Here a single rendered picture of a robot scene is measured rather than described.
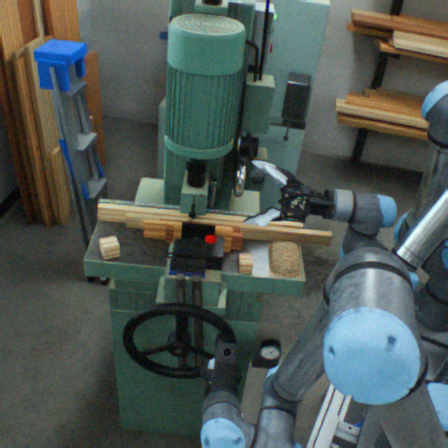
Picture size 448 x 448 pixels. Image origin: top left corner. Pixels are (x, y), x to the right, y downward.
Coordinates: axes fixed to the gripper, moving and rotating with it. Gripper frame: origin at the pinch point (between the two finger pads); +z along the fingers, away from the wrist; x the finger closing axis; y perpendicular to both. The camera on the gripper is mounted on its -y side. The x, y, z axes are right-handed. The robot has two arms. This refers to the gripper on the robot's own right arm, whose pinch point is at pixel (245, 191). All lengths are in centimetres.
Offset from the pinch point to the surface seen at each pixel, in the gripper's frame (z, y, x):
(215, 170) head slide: 7.3, -26.3, 3.3
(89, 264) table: 38.2, -7.3, 28.1
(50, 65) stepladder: 74, -80, -16
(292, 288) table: -17.3, -7.6, 28.5
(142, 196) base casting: 31, -53, 24
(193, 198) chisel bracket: 12.3, -13.6, 8.1
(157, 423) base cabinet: 17, -30, 105
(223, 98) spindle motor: 7.8, -3.3, -20.4
